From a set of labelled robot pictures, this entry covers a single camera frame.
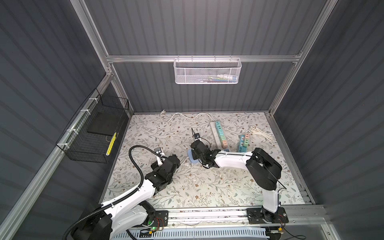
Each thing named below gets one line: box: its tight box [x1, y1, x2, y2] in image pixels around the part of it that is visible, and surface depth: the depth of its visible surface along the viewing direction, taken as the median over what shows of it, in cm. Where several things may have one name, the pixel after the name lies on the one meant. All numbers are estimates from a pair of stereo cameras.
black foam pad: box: [87, 110, 124, 136], surface depth 77 cm
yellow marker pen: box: [106, 132, 117, 156], surface depth 71 cm
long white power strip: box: [210, 121, 228, 149], surface depth 104 cm
